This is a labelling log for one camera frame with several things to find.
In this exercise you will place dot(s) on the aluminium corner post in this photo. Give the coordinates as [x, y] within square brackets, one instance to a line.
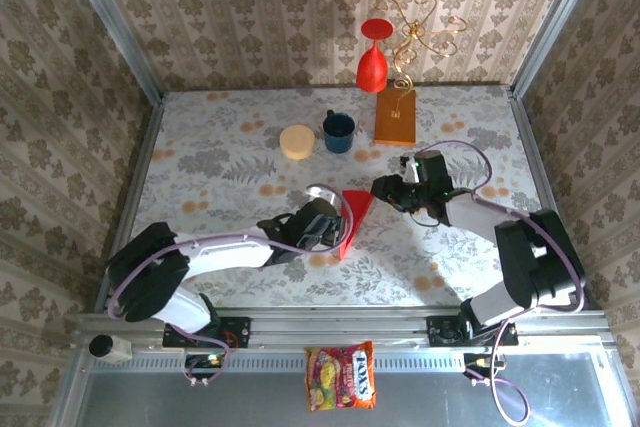
[115, 27]
[555, 17]

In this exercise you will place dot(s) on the red plastic goblet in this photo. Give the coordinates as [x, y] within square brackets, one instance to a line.
[372, 69]

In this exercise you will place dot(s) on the aluminium right side rail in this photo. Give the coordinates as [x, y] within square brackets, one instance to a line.
[545, 172]

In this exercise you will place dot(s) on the aluminium left side rail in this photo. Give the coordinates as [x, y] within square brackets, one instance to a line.
[127, 197]

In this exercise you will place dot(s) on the aluminium front beam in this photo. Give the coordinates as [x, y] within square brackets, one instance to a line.
[325, 327]

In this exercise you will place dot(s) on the dark blue mug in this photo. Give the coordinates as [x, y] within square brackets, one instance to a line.
[336, 144]

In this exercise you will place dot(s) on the small electronics board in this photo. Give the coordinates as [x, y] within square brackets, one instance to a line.
[202, 361]
[477, 362]

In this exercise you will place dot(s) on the aluminium rail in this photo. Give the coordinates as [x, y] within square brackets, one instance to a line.
[127, 197]
[545, 172]

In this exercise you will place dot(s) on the Fox's candy bag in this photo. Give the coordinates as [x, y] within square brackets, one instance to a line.
[340, 377]

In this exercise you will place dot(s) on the aluminium right corner post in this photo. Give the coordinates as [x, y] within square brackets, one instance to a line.
[555, 17]

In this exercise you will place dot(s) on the aluminium left corner post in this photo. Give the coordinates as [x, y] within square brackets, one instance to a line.
[115, 27]

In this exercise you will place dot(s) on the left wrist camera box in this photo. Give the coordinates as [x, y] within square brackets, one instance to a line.
[316, 231]

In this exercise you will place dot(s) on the grey metal panel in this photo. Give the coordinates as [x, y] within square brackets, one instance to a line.
[200, 402]

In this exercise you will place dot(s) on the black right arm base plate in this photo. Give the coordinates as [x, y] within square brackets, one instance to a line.
[442, 332]

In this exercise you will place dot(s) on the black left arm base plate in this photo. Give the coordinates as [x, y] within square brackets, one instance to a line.
[235, 332]

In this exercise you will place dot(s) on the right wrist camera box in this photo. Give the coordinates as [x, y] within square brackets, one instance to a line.
[432, 172]

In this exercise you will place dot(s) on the beige round disc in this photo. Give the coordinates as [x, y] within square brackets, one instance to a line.
[297, 143]

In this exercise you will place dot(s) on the small grey camera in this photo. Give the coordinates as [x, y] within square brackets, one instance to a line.
[110, 346]

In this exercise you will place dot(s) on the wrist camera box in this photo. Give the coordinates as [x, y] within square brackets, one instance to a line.
[316, 231]
[432, 172]

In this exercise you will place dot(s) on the floral table cover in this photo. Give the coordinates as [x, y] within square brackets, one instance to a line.
[225, 112]

